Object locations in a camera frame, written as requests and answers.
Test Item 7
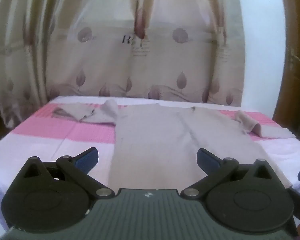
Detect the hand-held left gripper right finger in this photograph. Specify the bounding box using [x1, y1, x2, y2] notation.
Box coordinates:
[181, 148, 280, 198]

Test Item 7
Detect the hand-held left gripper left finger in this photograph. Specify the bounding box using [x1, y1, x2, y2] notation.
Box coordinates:
[22, 147, 115, 199]

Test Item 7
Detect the beige knit sweater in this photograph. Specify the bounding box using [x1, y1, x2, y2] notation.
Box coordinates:
[51, 99, 296, 189]

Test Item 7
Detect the pink checked bed sheet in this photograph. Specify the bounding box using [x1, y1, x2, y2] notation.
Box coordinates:
[0, 95, 300, 240]

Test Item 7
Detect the brown wooden door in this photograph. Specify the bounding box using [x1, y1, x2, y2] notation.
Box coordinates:
[272, 0, 300, 145]

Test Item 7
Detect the beige leaf-print curtain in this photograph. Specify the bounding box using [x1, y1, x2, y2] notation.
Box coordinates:
[0, 0, 248, 130]

